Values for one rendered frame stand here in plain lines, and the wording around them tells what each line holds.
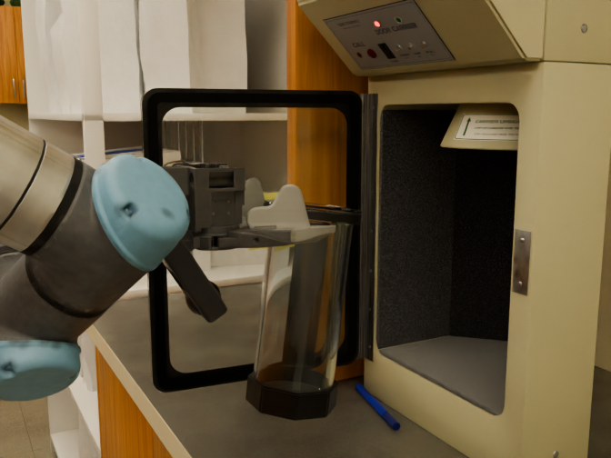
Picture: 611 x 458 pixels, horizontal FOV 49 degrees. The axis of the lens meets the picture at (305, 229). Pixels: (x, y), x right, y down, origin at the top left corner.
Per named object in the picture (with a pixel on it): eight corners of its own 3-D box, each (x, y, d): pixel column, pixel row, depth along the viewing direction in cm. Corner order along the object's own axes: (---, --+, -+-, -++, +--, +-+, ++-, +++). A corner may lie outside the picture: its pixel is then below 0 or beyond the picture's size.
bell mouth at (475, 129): (510, 143, 98) (512, 104, 98) (616, 148, 83) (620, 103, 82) (412, 145, 90) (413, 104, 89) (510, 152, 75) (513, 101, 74)
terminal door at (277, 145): (358, 363, 101) (362, 90, 94) (153, 394, 90) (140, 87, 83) (356, 361, 102) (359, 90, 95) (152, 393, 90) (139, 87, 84)
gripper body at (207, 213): (253, 167, 66) (129, 170, 61) (253, 253, 68) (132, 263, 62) (225, 163, 73) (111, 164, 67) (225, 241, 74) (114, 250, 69)
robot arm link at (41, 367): (33, 334, 46) (15, 209, 52) (-43, 408, 51) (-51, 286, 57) (129, 344, 52) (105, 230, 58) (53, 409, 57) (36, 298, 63)
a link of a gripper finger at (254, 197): (292, 175, 78) (236, 181, 71) (292, 226, 79) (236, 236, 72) (272, 174, 80) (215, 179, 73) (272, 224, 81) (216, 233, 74)
